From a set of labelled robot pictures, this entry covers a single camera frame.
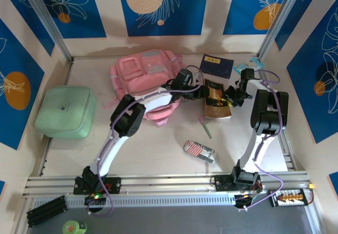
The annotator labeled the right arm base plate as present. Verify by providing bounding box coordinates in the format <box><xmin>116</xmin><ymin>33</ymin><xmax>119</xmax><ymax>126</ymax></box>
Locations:
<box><xmin>214</xmin><ymin>174</ymin><xmax>262</xmax><ymax>192</ymax></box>

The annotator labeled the grey slotted cable duct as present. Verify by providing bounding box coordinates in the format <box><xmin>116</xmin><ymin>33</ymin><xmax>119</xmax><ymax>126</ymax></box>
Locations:
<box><xmin>33</xmin><ymin>193</ymin><xmax>237</xmax><ymax>210</ymax></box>

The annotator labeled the black ribbed block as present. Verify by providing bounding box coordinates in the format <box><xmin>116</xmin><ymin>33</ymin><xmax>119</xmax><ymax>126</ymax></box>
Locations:
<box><xmin>26</xmin><ymin>194</ymin><xmax>67</xmax><ymax>228</ymax></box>

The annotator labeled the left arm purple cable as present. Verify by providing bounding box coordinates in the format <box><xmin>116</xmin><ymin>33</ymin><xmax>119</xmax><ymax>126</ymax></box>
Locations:
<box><xmin>86</xmin><ymin>65</ymin><xmax>204</xmax><ymax>217</ymax></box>

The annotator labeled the mint green zip case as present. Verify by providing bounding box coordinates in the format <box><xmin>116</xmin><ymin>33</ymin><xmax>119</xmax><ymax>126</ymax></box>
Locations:
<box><xmin>34</xmin><ymin>86</ymin><xmax>97</xmax><ymax>139</ymax></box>

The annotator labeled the aluminium mounting rail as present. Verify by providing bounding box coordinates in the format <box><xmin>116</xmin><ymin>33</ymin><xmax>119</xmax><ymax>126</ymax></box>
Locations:
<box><xmin>22</xmin><ymin>170</ymin><xmax>311</xmax><ymax>199</ymax></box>

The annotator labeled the small circuit board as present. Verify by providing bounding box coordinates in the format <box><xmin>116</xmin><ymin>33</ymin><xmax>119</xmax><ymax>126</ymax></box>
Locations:
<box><xmin>234</xmin><ymin>194</ymin><xmax>256</xmax><ymax>209</ymax></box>
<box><xmin>84</xmin><ymin>193</ymin><xmax>108</xmax><ymax>206</ymax></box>

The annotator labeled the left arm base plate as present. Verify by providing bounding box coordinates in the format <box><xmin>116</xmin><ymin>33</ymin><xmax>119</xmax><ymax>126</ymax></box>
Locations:
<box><xmin>73</xmin><ymin>177</ymin><xmax>121</xmax><ymax>195</ymax></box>

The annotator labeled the green pen with pink cap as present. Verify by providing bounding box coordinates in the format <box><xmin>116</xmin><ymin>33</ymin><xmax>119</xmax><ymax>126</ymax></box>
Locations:
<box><xmin>198</xmin><ymin>116</ymin><xmax>213</xmax><ymax>139</ymax></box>

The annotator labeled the brown gold spell manual book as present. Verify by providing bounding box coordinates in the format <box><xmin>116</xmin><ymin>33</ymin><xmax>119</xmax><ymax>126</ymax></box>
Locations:
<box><xmin>203</xmin><ymin>78</ymin><xmax>233</xmax><ymax>120</ymax></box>

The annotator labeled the pink backpack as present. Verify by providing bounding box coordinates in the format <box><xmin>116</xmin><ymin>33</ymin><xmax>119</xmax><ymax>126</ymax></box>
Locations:
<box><xmin>102</xmin><ymin>49</ymin><xmax>183</xmax><ymax>126</ymax></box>

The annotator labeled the navy book with star print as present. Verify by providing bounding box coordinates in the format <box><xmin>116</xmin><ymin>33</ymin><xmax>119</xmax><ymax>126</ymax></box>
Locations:
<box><xmin>199</xmin><ymin>53</ymin><xmax>234</xmax><ymax>79</ymax></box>

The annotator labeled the blue white tissue pack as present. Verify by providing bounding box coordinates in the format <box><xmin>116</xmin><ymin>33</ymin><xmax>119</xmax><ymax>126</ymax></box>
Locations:
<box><xmin>233</xmin><ymin>57</ymin><xmax>265</xmax><ymax>73</ymax></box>

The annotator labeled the aluminium frame post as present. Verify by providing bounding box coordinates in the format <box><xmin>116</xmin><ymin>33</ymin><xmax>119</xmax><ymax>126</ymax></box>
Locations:
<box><xmin>20</xmin><ymin>0</ymin><xmax>74</xmax><ymax>62</ymax></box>
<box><xmin>257</xmin><ymin>0</ymin><xmax>312</xmax><ymax>60</ymax></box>

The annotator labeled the black power distribution board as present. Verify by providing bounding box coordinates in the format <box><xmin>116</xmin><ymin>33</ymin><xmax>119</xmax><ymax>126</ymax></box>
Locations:
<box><xmin>268</xmin><ymin>188</ymin><xmax>309</xmax><ymax>208</ymax></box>

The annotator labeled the flag print pencil case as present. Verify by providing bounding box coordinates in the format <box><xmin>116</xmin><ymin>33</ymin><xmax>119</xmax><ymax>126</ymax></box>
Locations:
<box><xmin>183</xmin><ymin>140</ymin><xmax>218</xmax><ymax>164</ymax></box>

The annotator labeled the green tape roll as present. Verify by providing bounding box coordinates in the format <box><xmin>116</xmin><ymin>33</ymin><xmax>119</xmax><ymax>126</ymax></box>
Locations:
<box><xmin>62</xmin><ymin>220</ymin><xmax>87</xmax><ymax>234</ymax></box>

